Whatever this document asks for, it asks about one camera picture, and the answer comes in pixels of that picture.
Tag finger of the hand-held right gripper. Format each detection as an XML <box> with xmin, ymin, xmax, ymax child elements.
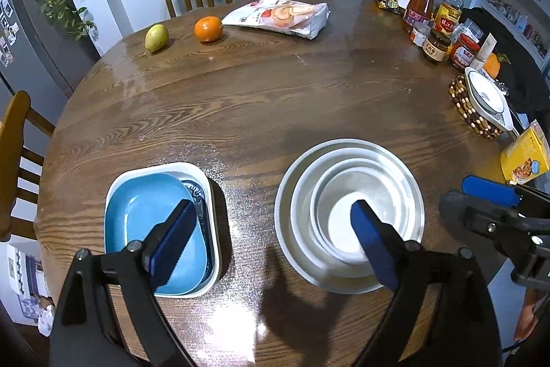
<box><xmin>439</xmin><ymin>190</ymin><xmax>550</xmax><ymax>251</ymax></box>
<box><xmin>462</xmin><ymin>175</ymin><xmax>550</xmax><ymax>217</ymax></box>

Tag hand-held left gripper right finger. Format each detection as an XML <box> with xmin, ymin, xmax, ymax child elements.
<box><xmin>350</xmin><ymin>199</ymin><xmax>501</xmax><ymax>367</ymax></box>

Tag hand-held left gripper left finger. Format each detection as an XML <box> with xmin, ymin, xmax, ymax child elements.
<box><xmin>49</xmin><ymin>198</ymin><xmax>199</xmax><ymax>367</ymax></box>

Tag plain blue dish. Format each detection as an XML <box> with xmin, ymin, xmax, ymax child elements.
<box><xmin>104</xmin><ymin>172</ymin><xmax>208</xmax><ymax>294</ymax></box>

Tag medium white bowl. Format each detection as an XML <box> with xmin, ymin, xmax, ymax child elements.
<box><xmin>291</xmin><ymin>149</ymin><xmax>416</xmax><ymax>278</ymax></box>

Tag large pale grey bowl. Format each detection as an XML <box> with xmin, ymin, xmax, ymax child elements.
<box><xmin>274</xmin><ymin>139</ymin><xmax>426</xmax><ymax>294</ymax></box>

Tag stacked small white bowls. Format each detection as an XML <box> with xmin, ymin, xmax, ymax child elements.
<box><xmin>463</xmin><ymin>66</ymin><xmax>515</xmax><ymax>131</ymax></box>

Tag yellow cardboard box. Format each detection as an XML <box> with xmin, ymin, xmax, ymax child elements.
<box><xmin>499</xmin><ymin>119</ymin><xmax>550</xmax><ymax>185</ymax></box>

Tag wooden beaded trivet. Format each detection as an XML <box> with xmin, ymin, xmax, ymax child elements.
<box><xmin>448</xmin><ymin>73</ymin><xmax>506</xmax><ymax>140</ymax></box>

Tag black cloth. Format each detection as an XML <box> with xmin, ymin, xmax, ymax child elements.
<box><xmin>459</xmin><ymin>5</ymin><xmax>550</xmax><ymax>114</ymax></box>

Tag orange fruit with leaves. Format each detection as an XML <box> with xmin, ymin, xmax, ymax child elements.
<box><xmin>483</xmin><ymin>53</ymin><xmax>503</xmax><ymax>79</ymax></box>

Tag red lid chili jar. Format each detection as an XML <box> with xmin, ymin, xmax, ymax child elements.
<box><xmin>449</xmin><ymin>32</ymin><xmax>481</xmax><ymax>70</ymax></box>

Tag beige tube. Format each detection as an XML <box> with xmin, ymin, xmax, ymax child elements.
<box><xmin>473</xmin><ymin>32</ymin><xmax>497</xmax><ymax>71</ymax></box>

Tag dark lid brown sauce jar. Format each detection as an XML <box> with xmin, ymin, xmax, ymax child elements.
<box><xmin>420</xmin><ymin>28</ymin><xmax>452</xmax><ymax>63</ymax></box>

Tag printed storage box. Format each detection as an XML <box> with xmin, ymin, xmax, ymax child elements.
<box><xmin>6</xmin><ymin>242</ymin><xmax>57</xmax><ymax>336</ymax></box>

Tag clear glass jar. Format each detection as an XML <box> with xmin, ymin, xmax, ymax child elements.
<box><xmin>461</xmin><ymin>18</ymin><xmax>484</xmax><ymax>42</ymax></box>

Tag small white jar red label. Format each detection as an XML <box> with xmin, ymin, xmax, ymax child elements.
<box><xmin>410</xmin><ymin>25</ymin><xmax>431</xmax><ymax>48</ymax></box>

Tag row of small cabinet bottles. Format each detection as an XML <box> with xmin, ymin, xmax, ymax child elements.
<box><xmin>481</xmin><ymin>0</ymin><xmax>549</xmax><ymax>52</ymax></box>

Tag yellow capped vinegar bottle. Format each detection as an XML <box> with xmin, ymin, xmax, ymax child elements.
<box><xmin>433</xmin><ymin>0</ymin><xmax>469</xmax><ymax>38</ymax></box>

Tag red sauce bottle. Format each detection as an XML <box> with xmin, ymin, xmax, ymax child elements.
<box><xmin>402</xmin><ymin>0</ymin><xmax>438</xmax><ymax>33</ymax></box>

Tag green pear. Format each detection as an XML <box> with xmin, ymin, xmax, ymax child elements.
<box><xmin>144</xmin><ymin>24</ymin><xmax>169</xmax><ymax>54</ymax></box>

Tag orange tangerine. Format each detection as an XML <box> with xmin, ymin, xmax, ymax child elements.
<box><xmin>194</xmin><ymin>15</ymin><xmax>223</xmax><ymax>44</ymax></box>

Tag grey refrigerator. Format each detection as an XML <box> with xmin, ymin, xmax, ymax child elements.
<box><xmin>0</xmin><ymin>0</ymin><xmax>102</xmax><ymax>114</ymax></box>

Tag white snack bag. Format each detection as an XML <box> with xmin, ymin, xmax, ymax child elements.
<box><xmin>221</xmin><ymin>0</ymin><xmax>330</xmax><ymax>40</ymax></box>

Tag group of fridge photo magnets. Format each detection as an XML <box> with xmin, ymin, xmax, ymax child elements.
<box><xmin>0</xmin><ymin>0</ymin><xmax>20</xmax><ymax>69</ymax></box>

